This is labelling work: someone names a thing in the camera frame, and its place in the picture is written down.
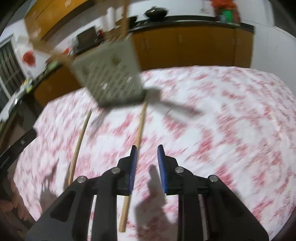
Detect black lidded wok right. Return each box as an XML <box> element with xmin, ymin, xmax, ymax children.
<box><xmin>144</xmin><ymin>6</ymin><xmax>168</xmax><ymax>20</ymax></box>

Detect green box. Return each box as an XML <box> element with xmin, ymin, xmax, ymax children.
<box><xmin>220</xmin><ymin>9</ymin><xmax>233</xmax><ymax>23</ymax></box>

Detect red bag on counter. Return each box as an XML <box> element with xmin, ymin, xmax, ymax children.
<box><xmin>211</xmin><ymin>0</ymin><xmax>241</xmax><ymax>24</ymax></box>

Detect left barred window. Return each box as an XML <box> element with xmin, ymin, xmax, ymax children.
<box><xmin>0</xmin><ymin>37</ymin><xmax>26</xmax><ymax>111</ymax></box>

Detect lower wooden base cabinets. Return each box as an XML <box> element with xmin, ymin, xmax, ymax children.
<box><xmin>33</xmin><ymin>24</ymin><xmax>254</xmax><ymax>107</ymax></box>

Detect dark cutting board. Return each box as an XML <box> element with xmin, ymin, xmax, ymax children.
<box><xmin>76</xmin><ymin>27</ymin><xmax>98</xmax><ymax>50</ymax></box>

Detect person's left hand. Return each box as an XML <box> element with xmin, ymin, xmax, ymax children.
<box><xmin>1</xmin><ymin>179</ymin><xmax>29</xmax><ymax>220</ymax></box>

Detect green perforated utensil holder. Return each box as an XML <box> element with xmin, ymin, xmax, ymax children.
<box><xmin>71</xmin><ymin>34</ymin><xmax>145</xmax><ymax>108</ymax></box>

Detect red plastic bag hanging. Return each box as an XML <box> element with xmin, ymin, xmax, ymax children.
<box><xmin>22</xmin><ymin>50</ymin><xmax>36</xmax><ymax>67</ymax></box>

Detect upper wooden wall cabinets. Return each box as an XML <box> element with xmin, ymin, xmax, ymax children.
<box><xmin>25</xmin><ymin>0</ymin><xmax>94</xmax><ymax>40</ymax></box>

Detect floral pink white tablecloth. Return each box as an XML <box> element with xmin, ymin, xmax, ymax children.
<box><xmin>14</xmin><ymin>66</ymin><xmax>295</xmax><ymax>240</ymax></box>

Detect yellow detergent bottle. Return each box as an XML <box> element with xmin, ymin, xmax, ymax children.
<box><xmin>22</xmin><ymin>79</ymin><xmax>33</xmax><ymax>93</ymax></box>

